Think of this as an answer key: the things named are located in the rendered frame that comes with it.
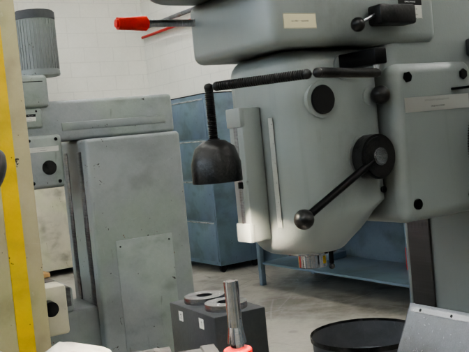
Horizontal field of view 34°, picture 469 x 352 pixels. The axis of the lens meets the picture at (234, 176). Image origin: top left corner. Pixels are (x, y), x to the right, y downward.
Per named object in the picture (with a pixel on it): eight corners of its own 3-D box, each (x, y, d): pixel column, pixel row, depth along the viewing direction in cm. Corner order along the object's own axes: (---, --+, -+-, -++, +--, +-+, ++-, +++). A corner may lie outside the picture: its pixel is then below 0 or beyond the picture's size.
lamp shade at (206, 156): (183, 186, 109) (178, 142, 109) (209, 180, 115) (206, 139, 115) (226, 183, 105) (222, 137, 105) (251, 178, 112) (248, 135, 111)
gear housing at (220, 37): (275, 45, 109) (268, -26, 109) (191, 67, 130) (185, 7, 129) (440, 41, 127) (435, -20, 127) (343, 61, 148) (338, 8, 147)
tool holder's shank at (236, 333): (250, 346, 126) (243, 279, 126) (239, 352, 124) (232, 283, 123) (236, 344, 128) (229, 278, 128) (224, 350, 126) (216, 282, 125)
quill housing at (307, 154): (306, 262, 114) (286, 47, 113) (232, 252, 132) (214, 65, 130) (399, 243, 124) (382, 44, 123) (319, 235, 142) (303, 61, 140)
